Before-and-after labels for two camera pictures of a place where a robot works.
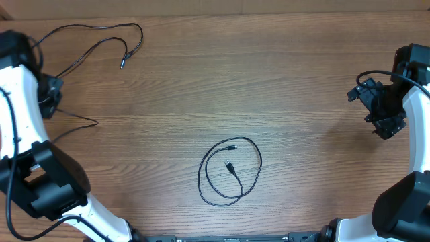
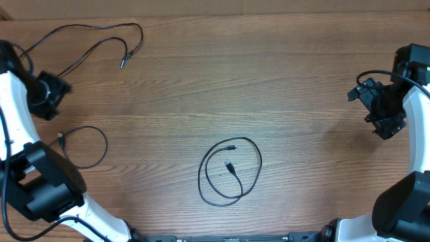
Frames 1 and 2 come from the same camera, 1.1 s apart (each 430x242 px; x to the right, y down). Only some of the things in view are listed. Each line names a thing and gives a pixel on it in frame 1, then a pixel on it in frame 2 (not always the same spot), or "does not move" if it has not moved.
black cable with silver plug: (127, 55) does not move
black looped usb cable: (230, 168) does not move
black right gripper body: (387, 109) does not move
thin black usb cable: (77, 127) to (60, 136)
